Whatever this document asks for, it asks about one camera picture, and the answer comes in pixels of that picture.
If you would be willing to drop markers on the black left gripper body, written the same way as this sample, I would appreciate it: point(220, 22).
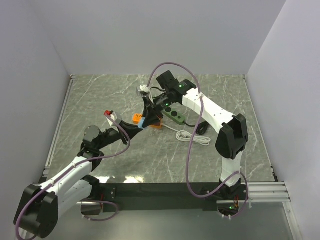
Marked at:
point(113, 134)

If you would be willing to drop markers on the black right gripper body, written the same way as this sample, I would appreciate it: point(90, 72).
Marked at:
point(160, 103)

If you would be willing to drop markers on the blue charger plug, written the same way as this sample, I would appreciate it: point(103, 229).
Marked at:
point(141, 122)

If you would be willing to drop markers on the orange power strip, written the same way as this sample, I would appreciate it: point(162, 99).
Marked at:
point(136, 118)

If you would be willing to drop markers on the green power strip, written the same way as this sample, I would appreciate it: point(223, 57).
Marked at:
point(174, 115)

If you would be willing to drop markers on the red koi cube adapter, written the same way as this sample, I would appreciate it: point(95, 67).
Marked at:
point(157, 124)

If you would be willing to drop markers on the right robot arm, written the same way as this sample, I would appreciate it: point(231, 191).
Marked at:
point(232, 129)

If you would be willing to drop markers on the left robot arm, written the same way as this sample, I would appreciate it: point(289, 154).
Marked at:
point(42, 205)

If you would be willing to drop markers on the black base bar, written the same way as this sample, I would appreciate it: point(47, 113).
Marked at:
point(167, 196)

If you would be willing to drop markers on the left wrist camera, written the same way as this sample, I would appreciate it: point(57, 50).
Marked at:
point(112, 118)

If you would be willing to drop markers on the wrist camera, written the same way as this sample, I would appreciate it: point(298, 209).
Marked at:
point(112, 118)
point(143, 91)

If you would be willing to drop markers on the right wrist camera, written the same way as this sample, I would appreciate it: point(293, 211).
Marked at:
point(143, 91)

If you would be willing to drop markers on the aluminium frame rail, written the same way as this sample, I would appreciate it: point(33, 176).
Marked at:
point(258, 192)

